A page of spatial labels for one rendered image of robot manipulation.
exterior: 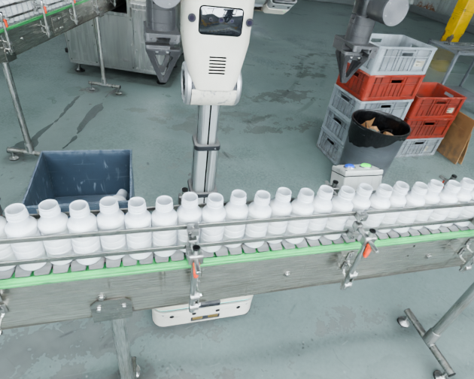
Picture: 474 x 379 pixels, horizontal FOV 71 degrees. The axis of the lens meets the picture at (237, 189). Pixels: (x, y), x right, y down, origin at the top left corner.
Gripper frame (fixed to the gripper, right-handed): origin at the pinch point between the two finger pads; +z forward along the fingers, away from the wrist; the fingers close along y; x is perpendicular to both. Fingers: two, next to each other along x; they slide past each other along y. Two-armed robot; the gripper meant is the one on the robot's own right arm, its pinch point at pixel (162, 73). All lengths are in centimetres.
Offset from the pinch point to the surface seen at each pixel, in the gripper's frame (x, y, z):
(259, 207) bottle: 21.8, 16.4, 26.6
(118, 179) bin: -15, -43, 58
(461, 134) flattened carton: 310, -158, 108
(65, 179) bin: -34, -43, 57
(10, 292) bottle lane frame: -35, 19, 44
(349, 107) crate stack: 174, -167, 82
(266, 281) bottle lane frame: 27, 20, 52
